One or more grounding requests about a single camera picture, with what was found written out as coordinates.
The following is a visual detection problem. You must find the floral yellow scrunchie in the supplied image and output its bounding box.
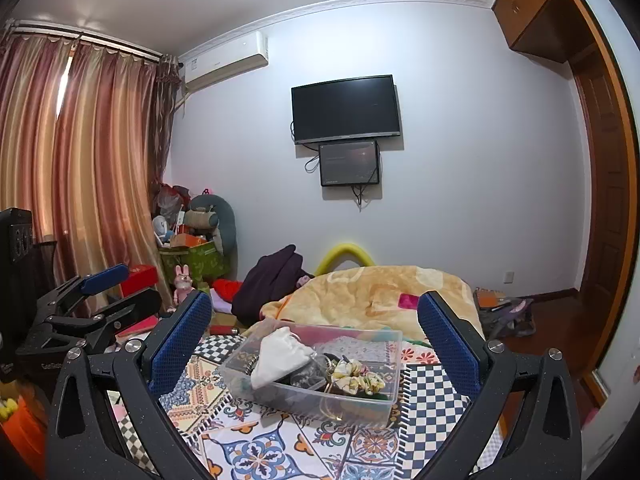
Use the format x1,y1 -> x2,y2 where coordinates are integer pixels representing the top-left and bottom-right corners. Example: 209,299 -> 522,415
329,358 -> 386,396

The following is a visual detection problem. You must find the white cloth pouch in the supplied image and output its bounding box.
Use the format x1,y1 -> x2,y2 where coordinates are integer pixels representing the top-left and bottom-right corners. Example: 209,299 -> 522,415
250,326 -> 316,390

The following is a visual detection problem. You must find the red gift box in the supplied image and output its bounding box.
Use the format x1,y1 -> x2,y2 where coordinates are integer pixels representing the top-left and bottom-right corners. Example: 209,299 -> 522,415
119,264 -> 158,297

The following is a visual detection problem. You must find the purple bag on floor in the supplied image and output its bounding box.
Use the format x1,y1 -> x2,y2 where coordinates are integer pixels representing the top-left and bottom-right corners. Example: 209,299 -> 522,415
473,288 -> 536,339

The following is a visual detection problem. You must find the pink bunny plush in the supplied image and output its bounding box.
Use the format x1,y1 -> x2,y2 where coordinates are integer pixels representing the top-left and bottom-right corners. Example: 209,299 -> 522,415
174,264 -> 193,306

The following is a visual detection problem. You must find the green cardboard box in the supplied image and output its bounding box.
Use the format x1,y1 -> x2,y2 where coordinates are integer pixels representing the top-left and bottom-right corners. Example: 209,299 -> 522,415
158,242 -> 230,285

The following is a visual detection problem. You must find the patchwork patterned bedspread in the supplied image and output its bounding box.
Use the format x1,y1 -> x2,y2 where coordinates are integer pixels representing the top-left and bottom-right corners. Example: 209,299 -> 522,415
160,336 -> 470,479

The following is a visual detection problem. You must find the pink striped curtain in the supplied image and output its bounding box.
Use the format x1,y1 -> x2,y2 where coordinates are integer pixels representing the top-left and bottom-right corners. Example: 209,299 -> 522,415
1,32 -> 178,282

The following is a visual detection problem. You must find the grey plush toy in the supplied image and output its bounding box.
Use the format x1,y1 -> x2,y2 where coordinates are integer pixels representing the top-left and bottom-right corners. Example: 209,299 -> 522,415
183,194 -> 236,256

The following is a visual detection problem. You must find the dark purple clothing pile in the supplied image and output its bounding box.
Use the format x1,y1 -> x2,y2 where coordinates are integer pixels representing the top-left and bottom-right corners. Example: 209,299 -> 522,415
231,244 -> 314,327

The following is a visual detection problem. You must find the beige patterned blanket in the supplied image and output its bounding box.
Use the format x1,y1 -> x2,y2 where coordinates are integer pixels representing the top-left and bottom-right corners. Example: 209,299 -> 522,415
260,266 -> 483,340

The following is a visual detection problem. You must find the clear plastic storage box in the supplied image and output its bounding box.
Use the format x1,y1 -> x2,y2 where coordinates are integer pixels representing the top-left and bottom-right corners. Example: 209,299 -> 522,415
220,318 -> 402,427

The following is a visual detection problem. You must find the yellow foam hoop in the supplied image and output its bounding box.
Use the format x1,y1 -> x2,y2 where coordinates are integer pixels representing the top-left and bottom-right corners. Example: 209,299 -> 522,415
314,243 -> 375,275

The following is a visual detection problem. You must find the wooden door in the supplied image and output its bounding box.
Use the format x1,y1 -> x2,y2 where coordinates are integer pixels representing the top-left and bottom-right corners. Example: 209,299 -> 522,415
570,44 -> 638,372

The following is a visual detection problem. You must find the white air conditioner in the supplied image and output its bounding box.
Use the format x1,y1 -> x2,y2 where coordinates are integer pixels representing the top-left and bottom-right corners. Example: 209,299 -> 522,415
181,32 -> 269,93

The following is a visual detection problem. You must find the wooden overhead cabinet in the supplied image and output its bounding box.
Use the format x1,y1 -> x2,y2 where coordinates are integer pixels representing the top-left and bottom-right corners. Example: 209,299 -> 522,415
492,0 -> 596,63

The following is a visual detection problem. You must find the small black wall monitor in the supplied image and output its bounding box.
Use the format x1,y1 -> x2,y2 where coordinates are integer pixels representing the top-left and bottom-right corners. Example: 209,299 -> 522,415
319,140 -> 380,188

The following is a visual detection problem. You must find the large black wall television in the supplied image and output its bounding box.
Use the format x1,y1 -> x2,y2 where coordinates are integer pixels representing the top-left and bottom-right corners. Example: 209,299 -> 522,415
291,75 -> 401,144

